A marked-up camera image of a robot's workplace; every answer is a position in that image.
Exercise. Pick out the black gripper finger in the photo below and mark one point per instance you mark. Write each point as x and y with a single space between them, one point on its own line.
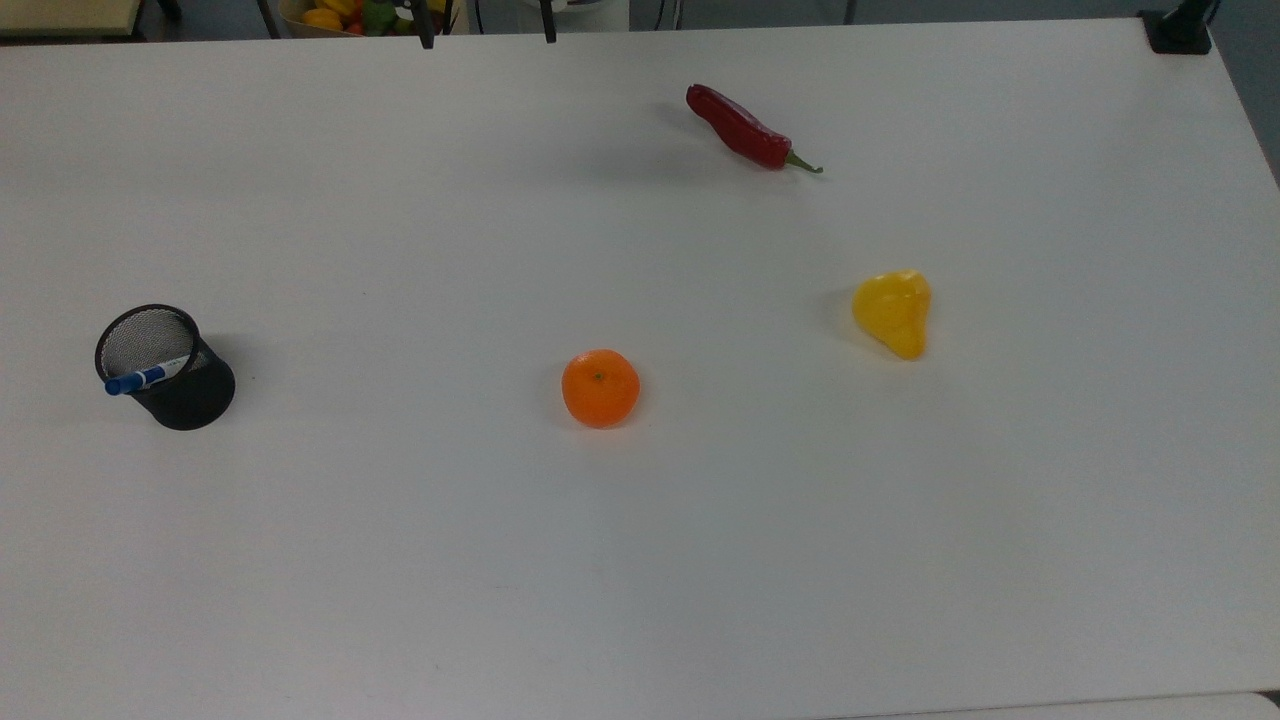
426 25
547 20

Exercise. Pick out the blue white marker pen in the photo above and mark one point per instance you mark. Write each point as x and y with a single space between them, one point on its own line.
146 377

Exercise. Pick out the black mesh pen cup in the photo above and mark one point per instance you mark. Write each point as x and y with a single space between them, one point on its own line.
185 395

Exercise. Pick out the basket of toy fruit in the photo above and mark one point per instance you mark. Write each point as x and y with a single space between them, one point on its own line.
335 18

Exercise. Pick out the black chair leg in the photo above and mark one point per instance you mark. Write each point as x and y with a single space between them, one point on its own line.
268 18

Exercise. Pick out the red chili pepper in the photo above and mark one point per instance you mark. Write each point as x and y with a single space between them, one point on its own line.
738 127

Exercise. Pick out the wooden side table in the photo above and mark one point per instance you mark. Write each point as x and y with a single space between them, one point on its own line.
60 15

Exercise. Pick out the orange mandarin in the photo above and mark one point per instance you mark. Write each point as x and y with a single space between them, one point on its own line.
600 389

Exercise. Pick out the yellow bell pepper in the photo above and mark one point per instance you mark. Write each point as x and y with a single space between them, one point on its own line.
893 312

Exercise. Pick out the black table clamp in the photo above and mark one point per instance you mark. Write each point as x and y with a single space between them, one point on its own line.
1180 30

